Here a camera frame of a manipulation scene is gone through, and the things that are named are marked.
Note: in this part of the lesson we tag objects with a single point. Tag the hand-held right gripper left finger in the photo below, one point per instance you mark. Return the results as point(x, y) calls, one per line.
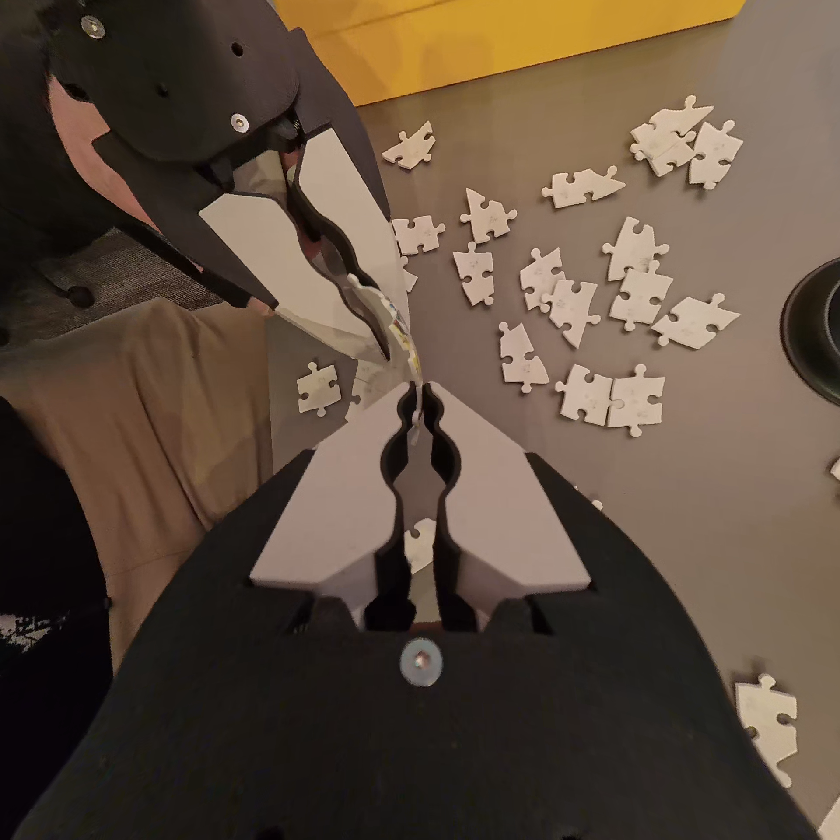
point(315, 525)

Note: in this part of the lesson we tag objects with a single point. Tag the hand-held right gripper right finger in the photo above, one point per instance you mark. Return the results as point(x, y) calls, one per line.
point(512, 525)

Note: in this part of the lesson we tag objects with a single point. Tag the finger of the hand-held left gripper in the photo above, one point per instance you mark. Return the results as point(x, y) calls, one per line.
point(262, 243)
point(354, 210)

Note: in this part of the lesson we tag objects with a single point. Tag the joined puzzle ball section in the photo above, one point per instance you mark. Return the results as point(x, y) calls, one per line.
point(400, 334)

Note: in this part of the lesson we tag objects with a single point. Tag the white puzzle pieces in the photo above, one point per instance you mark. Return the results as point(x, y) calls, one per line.
point(581, 394)

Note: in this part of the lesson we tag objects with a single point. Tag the person's left forearm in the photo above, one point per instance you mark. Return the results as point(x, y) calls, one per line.
point(26, 131)

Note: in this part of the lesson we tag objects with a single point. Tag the black puzzle ball stand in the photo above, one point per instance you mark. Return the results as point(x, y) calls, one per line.
point(810, 328)

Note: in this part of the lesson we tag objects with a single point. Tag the person's left hand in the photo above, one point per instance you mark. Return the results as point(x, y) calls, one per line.
point(75, 131)

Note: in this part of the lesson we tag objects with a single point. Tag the person's tan trousers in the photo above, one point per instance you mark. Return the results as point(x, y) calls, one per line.
point(144, 426)

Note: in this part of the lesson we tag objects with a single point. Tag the yellow plastic bin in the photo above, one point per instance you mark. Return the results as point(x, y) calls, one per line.
point(492, 39)

